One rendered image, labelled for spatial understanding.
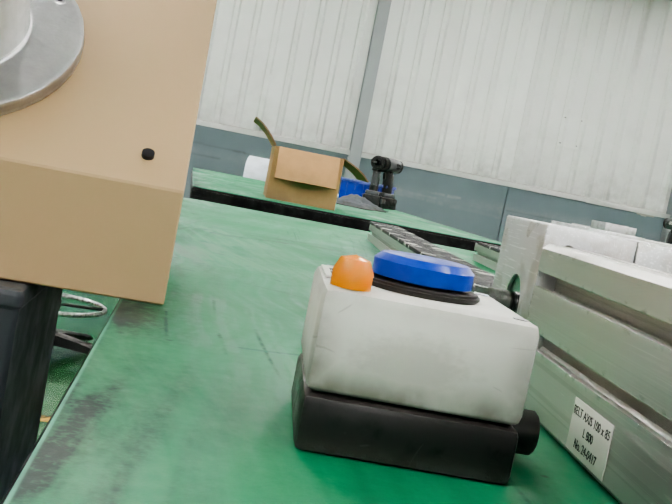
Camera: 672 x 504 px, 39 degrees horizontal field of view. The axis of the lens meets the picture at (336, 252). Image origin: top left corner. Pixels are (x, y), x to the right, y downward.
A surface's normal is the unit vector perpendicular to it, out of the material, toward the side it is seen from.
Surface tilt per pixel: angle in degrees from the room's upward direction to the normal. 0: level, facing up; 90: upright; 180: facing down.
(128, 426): 0
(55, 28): 42
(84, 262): 90
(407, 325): 90
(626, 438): 90
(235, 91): 90
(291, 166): 68
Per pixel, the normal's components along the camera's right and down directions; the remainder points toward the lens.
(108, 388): 0.19, -0.98
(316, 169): 0.17, -0.26
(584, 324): -0.98, -0.18
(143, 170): 0.25, -0.66
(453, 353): 0.06, 0.09
